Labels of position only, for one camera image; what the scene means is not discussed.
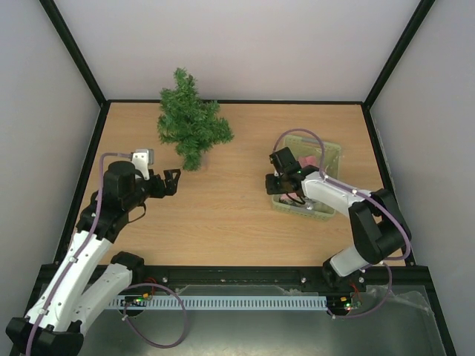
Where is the small green christmas tree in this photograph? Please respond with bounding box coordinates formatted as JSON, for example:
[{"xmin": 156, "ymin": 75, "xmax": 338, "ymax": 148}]
[{"xmin": 157, "ymin": 67, "xmax": 234, "ymax": 171}]

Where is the green perforated plastic basket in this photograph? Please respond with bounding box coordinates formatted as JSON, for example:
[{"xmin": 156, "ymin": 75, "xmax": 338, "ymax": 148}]
[{"xmin": 271, "ymin": 133, "xmax": 342, "ymax": 223}]

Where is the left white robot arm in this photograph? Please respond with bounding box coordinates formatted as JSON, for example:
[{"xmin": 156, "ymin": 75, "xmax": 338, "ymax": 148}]
[{"xmin": 6, "ymin": 154, "xmax": 181, "ymax": 355}]

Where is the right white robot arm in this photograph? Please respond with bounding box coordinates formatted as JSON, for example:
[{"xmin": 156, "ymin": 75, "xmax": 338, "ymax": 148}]
[{"xmin": 265, "ymin": 166, "xmax": 411, "ymax": 291}]

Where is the pink fabric triangle ornament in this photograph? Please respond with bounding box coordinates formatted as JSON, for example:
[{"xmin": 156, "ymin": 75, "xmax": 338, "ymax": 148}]
[{"xmin": 279, "ymin": 193, "xmax": 304, "ymax": 204}]

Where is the pink fabric bow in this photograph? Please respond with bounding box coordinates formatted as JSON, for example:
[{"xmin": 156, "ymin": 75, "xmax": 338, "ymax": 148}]
[{"xmin": 298, "ymin": 156, "xmax": 318, "ymax": 168}]

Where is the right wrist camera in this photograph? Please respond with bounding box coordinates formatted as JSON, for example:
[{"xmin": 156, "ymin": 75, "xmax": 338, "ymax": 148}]
[{"xmin": 269, "ymin": 147, "xmax": 301, "ymax": 176}]

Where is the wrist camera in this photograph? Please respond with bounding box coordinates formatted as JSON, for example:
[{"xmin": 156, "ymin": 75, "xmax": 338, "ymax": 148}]
[
  {"xmin": 131, "ymin": 148, "xmax": 154, "ymax": 180},
  {"xmin": 269, "ymin": 147, "xmax": 301, "ymax": 176}
]

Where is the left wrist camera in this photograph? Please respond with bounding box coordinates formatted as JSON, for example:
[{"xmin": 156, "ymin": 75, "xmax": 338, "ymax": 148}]
[{"xmin": 131, "ymin": 148, "xmax": 154, "ymax": 180}]

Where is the white slotted cable duct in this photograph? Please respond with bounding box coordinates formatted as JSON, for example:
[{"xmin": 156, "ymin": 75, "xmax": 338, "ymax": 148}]
[{"xmin": 105, "ymin": 295, "xmax": 327, "ymax": 311}]

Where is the purple cable loop front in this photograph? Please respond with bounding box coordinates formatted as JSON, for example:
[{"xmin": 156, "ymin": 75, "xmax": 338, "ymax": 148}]
[{"xmin": 120, "ymin": 282, "xmax": 190, "ymax": 348}]

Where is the black aluminium front rail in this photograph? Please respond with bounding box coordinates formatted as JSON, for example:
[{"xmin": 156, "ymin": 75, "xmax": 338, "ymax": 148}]
[{"xmin": 133, "ymin": 266, "xmax": 431, "ymax": 291}]

